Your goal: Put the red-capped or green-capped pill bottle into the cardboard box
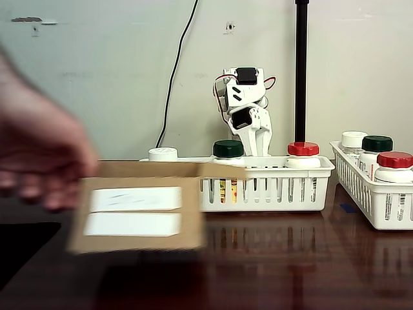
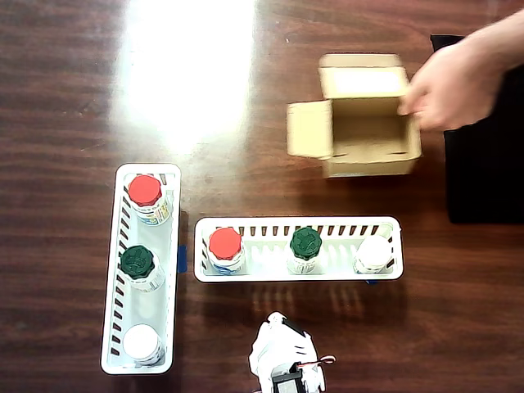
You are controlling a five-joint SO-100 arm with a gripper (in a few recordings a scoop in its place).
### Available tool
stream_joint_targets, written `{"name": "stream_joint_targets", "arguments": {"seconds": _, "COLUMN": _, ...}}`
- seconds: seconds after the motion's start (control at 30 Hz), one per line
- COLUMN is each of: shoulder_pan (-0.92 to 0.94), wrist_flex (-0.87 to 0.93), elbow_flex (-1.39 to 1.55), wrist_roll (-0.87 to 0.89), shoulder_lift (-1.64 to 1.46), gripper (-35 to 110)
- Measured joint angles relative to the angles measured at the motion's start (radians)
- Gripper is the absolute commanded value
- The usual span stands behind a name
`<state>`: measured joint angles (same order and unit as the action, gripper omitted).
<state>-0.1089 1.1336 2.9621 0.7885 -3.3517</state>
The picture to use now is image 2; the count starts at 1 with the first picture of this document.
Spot red-capped bottle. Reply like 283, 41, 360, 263
128, 174, 171, 226
207, 228, 246, 276

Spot green-capped bottle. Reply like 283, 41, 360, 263
120, 244, 166, 294
286, 227, 324, 275

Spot cardboard box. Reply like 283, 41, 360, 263
286, 52, 422, 179

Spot person's bare forearm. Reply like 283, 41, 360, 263
466, 10, 524, 79

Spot white plastic basket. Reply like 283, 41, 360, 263
192, 215, 405, 283
100, 162, 183, 376

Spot white-capped bottle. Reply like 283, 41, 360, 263
352, 235, 395, 275
122, 323, 165, 368

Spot person's bare hand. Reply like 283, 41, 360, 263
397, 40, 508, 131

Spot black cloth mat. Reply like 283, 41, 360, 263
430, 34, 524, 225

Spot red and white servo cable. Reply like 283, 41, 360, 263
297, 355, 337, 368

